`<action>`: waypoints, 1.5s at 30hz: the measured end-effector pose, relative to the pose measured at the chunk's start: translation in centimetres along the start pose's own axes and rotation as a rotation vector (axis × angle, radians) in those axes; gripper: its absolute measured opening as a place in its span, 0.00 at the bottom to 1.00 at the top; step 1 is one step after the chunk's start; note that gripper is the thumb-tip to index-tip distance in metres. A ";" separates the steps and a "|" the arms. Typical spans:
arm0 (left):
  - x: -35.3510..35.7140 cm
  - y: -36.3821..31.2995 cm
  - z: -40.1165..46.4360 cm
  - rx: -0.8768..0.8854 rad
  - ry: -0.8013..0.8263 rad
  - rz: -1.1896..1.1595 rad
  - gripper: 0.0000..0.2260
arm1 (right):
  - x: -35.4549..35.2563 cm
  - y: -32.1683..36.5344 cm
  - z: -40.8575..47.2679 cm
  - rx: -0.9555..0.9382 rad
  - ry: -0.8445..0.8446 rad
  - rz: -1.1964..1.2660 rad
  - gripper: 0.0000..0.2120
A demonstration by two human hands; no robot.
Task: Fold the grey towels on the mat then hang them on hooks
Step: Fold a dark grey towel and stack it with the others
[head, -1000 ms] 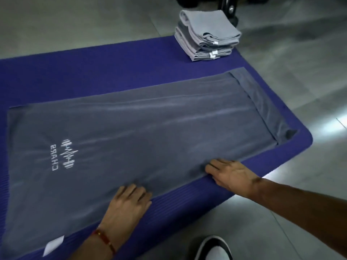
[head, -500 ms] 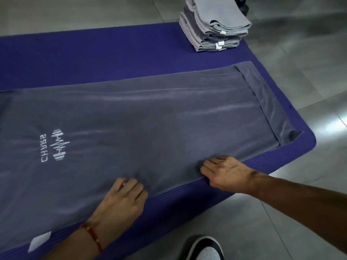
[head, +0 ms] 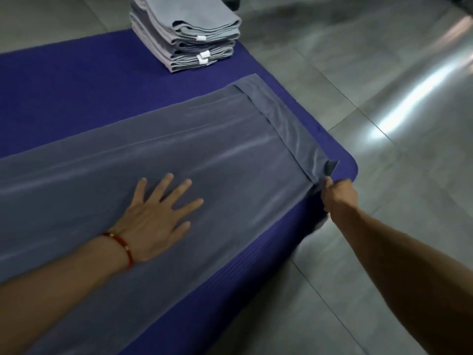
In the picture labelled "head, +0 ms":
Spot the person's left hand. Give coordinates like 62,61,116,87
110,173,205,265

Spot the person's right hand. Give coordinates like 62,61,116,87
320,176,360,223

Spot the purple ribbed mat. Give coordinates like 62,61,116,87
0,28,359,355

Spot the person's left forearm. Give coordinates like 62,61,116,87
0,236,130,355

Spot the person's right forearm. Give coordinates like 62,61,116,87
329,207,473,355

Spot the red string bracelet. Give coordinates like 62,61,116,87
101,232,135,271

